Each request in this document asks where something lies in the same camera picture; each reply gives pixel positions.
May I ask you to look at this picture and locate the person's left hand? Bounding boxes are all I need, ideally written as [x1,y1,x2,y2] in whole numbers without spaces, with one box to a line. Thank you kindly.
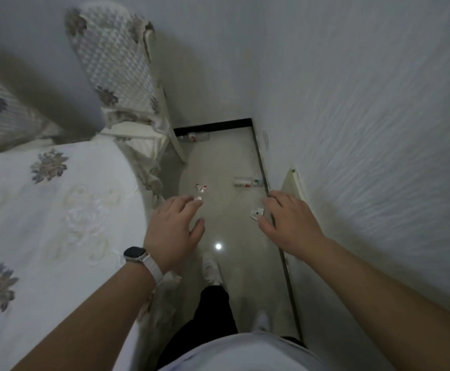
[142,195,206,276]

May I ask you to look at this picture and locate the person's right hand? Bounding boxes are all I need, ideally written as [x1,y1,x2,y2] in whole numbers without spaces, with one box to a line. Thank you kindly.
[256,190,328,260]

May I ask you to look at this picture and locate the cream quilted cover chair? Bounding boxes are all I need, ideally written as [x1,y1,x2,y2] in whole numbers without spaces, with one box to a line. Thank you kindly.
[0,65,67,155]
[64,2,189,197]

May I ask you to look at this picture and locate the person's left forearm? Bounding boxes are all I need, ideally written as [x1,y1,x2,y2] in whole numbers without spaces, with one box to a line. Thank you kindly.
[12,262,158,371]

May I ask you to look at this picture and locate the person's right forearm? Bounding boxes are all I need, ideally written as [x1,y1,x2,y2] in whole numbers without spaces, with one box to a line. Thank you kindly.
[304,237,450,371]

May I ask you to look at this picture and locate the smartwatch with white band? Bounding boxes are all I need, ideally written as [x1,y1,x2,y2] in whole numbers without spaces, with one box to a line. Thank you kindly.
[123,246,165,289]

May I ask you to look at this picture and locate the white left sneaker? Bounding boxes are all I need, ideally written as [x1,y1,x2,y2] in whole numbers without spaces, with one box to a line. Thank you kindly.
[201,251,224,287]

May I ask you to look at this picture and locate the white sneaker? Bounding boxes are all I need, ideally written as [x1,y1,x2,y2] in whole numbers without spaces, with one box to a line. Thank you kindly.
[201,251,224,287]
[254,311,270,333]

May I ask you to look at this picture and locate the black trousers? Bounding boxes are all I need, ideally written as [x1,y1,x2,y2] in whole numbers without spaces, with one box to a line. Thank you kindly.
[155,284,307,371]

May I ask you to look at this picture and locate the white right sneaker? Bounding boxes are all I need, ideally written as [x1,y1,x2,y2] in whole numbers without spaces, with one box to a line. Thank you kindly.
[254,311,270,333]

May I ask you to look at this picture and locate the black baseboard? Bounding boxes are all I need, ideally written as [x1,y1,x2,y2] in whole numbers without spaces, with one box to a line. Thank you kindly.
[173,118,305,344]

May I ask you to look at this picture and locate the table with cream floral tablecloth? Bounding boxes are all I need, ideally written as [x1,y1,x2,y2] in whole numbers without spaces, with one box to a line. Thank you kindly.
[0,139,183,371]

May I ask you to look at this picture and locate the white shirt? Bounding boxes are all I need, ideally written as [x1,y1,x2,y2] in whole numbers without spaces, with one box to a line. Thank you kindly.
[159,331,326,371]

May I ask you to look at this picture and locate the beige wall panel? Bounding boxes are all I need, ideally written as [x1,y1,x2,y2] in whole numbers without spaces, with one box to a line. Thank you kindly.
[281,167,309,204]

